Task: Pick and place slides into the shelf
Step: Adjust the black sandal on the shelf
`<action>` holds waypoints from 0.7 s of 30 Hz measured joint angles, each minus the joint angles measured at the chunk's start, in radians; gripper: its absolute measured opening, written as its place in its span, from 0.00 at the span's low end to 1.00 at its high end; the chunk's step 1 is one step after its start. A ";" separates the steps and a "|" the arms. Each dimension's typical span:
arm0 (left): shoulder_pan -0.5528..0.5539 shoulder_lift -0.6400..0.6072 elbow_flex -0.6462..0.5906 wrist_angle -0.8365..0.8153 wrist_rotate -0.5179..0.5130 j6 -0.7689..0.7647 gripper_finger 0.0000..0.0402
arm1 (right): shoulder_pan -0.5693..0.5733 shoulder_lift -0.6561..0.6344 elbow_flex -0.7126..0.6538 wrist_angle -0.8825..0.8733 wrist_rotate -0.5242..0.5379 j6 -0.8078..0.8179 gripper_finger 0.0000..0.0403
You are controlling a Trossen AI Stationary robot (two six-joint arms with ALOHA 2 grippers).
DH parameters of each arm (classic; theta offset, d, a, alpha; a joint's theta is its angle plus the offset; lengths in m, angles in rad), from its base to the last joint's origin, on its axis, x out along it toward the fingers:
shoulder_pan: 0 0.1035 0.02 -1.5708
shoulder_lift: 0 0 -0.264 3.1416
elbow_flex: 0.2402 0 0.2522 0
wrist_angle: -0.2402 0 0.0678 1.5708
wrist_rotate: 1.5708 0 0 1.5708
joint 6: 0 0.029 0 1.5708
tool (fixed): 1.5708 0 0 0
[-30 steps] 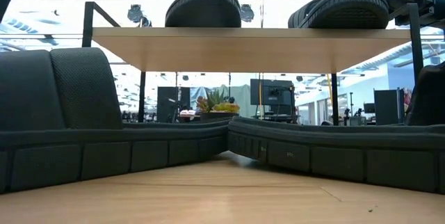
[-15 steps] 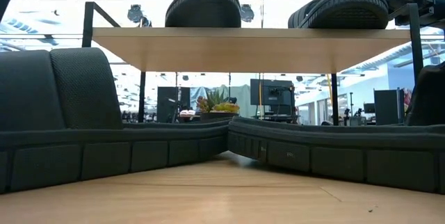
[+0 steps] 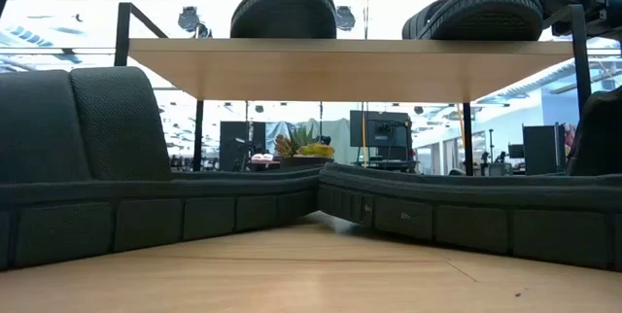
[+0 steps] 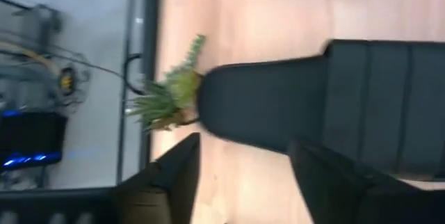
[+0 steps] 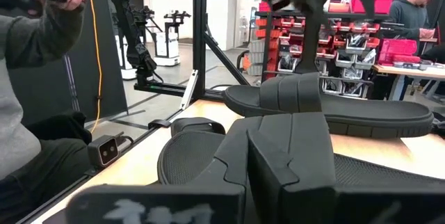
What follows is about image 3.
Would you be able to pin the black rubber slide sandal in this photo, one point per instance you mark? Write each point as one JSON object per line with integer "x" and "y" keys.
{"x": 437, "y": 191}
{"x": 284, "y": 11}
{"x": 121, "y": 123}
{"x": 486, "y": 16}

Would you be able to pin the dark square cabinet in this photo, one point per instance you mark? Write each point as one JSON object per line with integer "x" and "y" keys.
{"x": 543, "y": 150}

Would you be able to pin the dark upright panel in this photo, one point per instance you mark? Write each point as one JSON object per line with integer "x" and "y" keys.
{"x": 238, "y": 145}

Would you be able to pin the potted green succulent plant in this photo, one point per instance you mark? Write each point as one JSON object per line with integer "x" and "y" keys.
{"x": 303, "y": 150}

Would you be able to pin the thin yellow pole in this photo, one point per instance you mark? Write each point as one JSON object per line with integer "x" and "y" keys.
{"x": 363, "y": 133}

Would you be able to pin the black monitor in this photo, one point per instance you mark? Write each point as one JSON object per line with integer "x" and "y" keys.
{"x": 381, "y": 128}

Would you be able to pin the wooden shelf with black frame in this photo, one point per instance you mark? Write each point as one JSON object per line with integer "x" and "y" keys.
{"x": 340, "y": 70}

